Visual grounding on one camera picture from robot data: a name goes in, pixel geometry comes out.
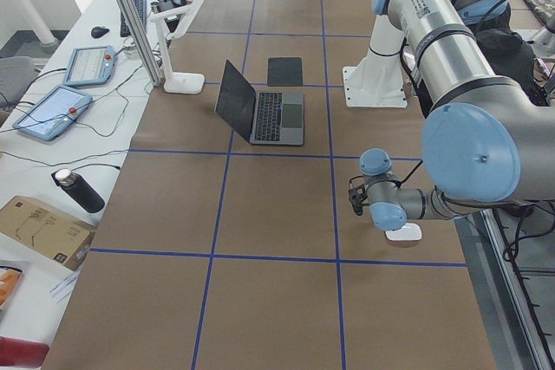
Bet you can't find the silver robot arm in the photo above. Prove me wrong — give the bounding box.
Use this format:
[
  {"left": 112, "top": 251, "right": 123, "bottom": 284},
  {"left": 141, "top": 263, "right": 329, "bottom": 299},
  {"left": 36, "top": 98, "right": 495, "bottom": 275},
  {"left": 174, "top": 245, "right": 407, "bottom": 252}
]
[{"left": 349, "top": 0, "right": 554, "bottom": 230}]

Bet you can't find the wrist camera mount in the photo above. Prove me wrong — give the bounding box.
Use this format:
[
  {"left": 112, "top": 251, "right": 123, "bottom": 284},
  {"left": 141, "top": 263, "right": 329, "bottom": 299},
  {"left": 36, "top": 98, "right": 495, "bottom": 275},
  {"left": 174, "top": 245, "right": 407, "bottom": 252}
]
[{"left": 348, "top": 175, "right": 369, "bottom": 216}]

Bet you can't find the silver laptop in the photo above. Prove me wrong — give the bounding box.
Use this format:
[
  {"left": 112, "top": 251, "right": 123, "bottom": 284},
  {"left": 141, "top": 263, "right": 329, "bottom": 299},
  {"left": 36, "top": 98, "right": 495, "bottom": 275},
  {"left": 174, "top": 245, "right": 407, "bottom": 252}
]
[{"left": 215, "top": 61, "right": 304, "bottom": 146}]

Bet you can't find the black mouse pad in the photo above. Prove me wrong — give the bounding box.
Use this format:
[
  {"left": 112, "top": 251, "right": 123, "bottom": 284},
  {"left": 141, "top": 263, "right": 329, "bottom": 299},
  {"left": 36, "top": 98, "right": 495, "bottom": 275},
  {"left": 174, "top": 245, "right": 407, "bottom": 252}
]
[{"left": 267, "top": 57, "right": 304, "bottom": 87}]

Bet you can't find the white desk lamp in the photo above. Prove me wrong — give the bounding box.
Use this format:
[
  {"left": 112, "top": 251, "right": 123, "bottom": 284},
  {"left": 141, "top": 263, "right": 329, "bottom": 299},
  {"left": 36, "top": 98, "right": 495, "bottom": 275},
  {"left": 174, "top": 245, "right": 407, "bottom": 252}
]
[{"left": 149, "top": 0, "right": 207, "bottom": 95}]

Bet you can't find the white pillar mount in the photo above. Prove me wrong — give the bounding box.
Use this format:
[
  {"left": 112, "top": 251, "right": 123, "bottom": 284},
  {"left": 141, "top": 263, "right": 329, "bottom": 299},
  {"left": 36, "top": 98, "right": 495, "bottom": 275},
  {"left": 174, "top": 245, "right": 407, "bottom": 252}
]
[{"left": 343, "top": 16, "right": 407, "bottom": 108}]

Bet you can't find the white computer mouse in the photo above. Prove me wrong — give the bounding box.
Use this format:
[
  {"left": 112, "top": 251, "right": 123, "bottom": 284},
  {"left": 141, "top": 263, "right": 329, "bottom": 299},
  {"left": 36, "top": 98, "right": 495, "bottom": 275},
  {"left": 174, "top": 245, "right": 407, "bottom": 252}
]
[{"left": 385, "top": 223, "right": 422, "bottom": 242}]

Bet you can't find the aluminium frame post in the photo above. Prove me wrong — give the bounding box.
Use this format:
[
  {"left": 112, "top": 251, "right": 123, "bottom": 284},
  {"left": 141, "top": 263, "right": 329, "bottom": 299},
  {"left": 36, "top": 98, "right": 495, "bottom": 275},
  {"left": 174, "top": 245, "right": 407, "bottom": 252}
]
[{"left": 116, "top": 0, "right": 162, "bottom": 87}]

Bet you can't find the lower teach pendant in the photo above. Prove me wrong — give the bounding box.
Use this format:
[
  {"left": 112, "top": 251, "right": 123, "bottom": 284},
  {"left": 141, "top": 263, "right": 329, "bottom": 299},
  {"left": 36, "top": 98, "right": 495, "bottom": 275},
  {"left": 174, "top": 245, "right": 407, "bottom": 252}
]
[{"left": 12, "top": 85, "right": 93, "bottom": 141}]

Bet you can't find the upper teach pendant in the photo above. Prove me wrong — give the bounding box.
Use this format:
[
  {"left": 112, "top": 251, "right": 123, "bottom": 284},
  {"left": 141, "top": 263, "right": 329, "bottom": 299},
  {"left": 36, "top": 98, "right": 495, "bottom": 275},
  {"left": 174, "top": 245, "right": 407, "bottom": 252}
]
[{"left": 62, "top": 45, "right": 116, "bottom": 88}]

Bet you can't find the person in black jacket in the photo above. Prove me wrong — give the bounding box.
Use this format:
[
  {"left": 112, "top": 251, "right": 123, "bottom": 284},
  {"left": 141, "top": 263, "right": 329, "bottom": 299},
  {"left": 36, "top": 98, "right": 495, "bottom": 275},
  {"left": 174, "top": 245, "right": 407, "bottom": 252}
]
[{"left": 468, "top": 5, "right": 548, "bottom": 107}]

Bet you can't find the cardboard box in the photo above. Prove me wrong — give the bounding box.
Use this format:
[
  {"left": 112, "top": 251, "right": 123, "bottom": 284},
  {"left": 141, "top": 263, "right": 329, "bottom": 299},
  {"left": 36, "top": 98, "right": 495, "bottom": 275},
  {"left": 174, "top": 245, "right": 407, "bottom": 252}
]
[{"left": 1, "top": 196, "right": 96, "bottom": 270}]

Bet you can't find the black desk mouse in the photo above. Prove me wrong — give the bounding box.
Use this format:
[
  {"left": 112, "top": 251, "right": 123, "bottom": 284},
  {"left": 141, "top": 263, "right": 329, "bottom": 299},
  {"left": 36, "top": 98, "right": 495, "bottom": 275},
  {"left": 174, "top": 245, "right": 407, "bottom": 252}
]
[{"left": 90, "top": 26, "right": 110, "bottom": 39}]

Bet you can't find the black water bottle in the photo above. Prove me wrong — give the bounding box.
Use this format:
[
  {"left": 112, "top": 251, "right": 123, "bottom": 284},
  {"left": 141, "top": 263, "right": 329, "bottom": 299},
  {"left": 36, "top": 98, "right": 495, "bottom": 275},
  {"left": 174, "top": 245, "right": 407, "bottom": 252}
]
[{"left": 51, "top": 168, "right": 105, "bottom": 213}]

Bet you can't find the teach pendant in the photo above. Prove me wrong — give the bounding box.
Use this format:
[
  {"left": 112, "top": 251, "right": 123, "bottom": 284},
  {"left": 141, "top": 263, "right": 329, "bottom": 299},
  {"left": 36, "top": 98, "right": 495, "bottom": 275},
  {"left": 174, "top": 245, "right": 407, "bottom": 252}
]
[
  {"left": 12, "top": 85, "right": 93, "bottom": 141},
  {"left": 62, "top": 45, "right": 116, "bottom": 88}
]

